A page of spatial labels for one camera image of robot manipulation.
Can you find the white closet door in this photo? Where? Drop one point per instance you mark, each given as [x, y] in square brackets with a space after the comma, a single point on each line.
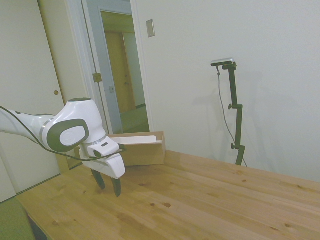
[27, 75]

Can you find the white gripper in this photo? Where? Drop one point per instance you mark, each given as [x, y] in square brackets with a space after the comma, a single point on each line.
[110, 166]

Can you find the brass door hinge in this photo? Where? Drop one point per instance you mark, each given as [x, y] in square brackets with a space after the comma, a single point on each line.
[97, 77]

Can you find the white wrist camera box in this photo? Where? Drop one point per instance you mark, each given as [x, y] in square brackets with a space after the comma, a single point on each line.
[103, 148]

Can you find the open cardboard box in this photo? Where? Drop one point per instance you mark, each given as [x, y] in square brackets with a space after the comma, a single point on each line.
[147, 150]

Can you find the metal wall switch plate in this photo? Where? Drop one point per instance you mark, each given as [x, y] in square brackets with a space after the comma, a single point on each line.
[150, 28]

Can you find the grey exterior camera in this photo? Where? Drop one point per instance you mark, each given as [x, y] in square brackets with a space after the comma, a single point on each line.
[223, 62]

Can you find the black camera stand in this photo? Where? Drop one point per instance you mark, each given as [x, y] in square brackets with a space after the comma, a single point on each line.
[236, 112]

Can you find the open white door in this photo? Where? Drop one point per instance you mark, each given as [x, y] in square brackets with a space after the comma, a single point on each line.
[100, 65]

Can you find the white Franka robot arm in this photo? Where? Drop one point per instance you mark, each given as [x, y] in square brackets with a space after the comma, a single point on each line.
[67, 120]

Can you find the green chair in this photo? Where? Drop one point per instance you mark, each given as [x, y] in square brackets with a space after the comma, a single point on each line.
[12, 220]

